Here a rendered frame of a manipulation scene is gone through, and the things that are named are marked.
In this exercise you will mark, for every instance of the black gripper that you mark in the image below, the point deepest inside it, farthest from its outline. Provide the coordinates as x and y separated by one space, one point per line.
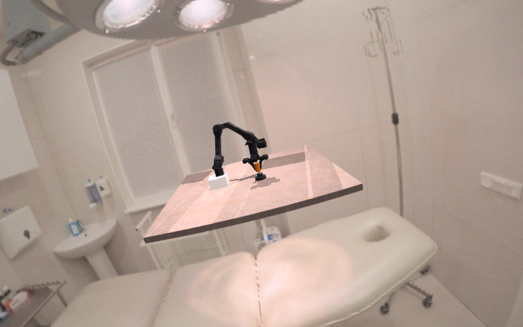
263 157

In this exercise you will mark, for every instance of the dark grey round pedestal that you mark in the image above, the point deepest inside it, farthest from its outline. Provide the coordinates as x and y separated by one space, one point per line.
260 176

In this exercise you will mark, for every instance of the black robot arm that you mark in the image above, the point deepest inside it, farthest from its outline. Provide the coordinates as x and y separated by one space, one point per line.
252 141

